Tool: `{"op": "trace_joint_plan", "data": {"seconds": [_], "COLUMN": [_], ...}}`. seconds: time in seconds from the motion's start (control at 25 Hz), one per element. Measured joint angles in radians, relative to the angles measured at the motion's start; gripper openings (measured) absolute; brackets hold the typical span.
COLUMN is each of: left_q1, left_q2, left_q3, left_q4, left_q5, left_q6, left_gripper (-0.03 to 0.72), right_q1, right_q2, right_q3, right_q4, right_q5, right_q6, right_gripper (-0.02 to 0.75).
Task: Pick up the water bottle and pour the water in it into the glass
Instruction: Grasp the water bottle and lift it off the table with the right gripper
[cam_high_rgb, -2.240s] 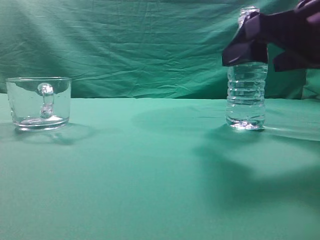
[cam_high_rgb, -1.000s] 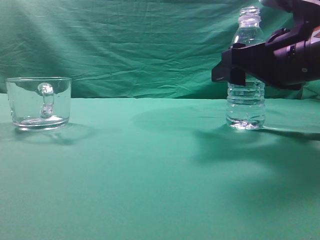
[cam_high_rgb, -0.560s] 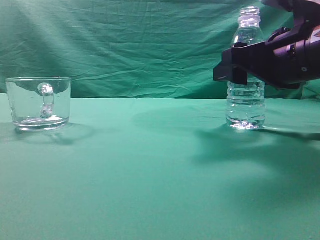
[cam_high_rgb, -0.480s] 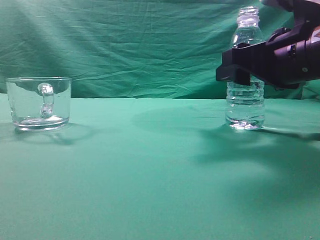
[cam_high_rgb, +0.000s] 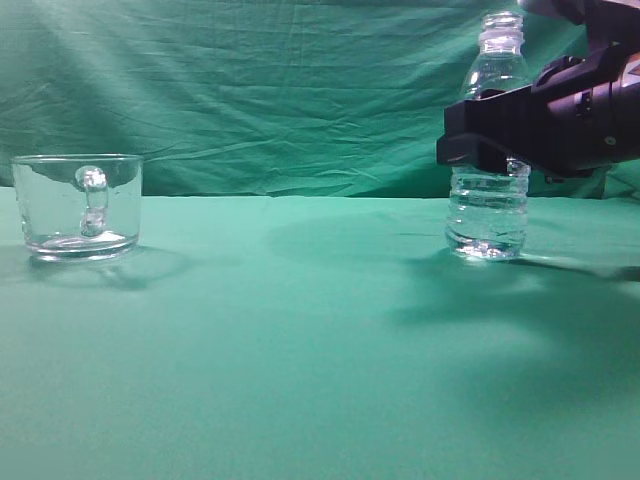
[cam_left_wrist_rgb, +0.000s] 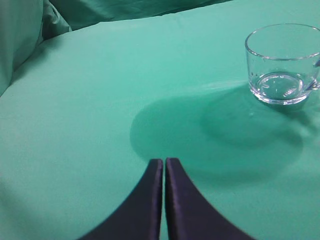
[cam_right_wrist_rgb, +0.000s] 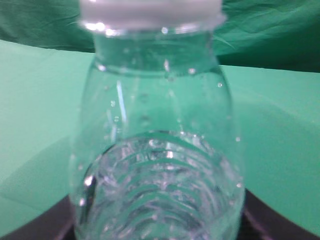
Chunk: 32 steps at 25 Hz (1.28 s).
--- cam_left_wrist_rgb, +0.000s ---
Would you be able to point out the clear glass mug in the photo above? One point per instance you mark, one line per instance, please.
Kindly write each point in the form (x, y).
(283, 62)

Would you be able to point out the green table cloth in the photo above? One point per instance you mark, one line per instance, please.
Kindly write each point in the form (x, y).
(90, 108)

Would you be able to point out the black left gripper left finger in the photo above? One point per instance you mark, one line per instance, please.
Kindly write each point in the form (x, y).
(139, 215)

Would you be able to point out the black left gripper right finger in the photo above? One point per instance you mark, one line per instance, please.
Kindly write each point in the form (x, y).
(189, 215)

